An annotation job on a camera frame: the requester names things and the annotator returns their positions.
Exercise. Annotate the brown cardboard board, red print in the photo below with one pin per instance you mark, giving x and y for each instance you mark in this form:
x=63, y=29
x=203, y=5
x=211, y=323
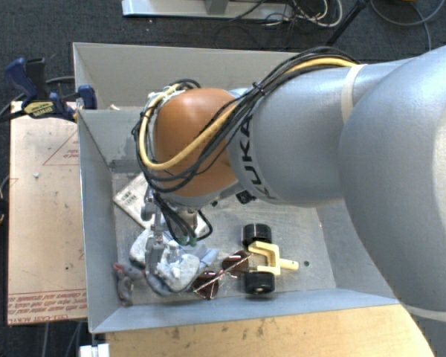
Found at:
x=44, y=214

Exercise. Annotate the black cylinder on white bracket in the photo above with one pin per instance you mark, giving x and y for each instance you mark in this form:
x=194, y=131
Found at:
x=245, y=197

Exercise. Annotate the grey toy animal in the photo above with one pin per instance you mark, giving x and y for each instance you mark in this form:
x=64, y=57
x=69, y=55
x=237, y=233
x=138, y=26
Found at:
x=125, y=283

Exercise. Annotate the grey metal bin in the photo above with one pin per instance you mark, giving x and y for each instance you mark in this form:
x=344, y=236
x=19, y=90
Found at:
x=304, y=236

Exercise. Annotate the cream toy with black wheels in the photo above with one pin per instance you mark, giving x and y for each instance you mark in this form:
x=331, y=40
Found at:
x=264, y=259

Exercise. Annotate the red-brown sunglasses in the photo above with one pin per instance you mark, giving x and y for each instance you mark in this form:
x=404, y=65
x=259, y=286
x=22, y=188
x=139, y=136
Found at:
x=208, y=285

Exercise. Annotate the white and blue soft toy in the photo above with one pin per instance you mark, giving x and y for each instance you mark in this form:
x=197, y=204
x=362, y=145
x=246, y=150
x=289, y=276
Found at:
x=186, y=270

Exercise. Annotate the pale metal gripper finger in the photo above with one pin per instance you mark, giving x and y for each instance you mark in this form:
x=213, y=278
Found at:
x=153, y=256
x=174, y=256

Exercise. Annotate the white printed packet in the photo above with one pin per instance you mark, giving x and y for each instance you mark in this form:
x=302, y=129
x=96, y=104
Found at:
x=132, y=197

